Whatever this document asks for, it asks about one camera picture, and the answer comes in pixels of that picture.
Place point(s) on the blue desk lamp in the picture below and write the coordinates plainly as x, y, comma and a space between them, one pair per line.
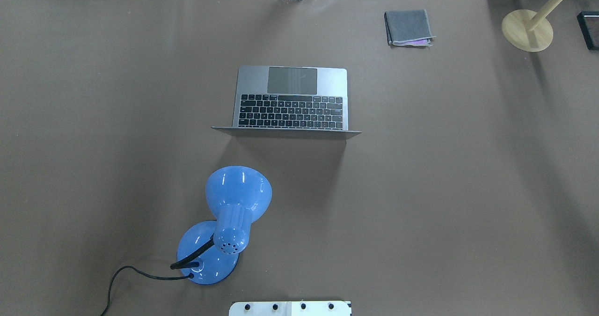
209, 251

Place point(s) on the wooden mug tree stand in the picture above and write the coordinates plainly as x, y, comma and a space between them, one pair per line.
529, 30

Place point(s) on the folded grey cloth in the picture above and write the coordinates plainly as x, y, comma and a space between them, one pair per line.
408, 28

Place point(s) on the grey laptop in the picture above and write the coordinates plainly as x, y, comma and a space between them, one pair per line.
291, 102

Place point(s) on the black tray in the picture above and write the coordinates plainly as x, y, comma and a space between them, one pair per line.
588, 22

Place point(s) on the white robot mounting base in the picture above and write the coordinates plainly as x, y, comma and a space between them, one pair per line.
291, 308

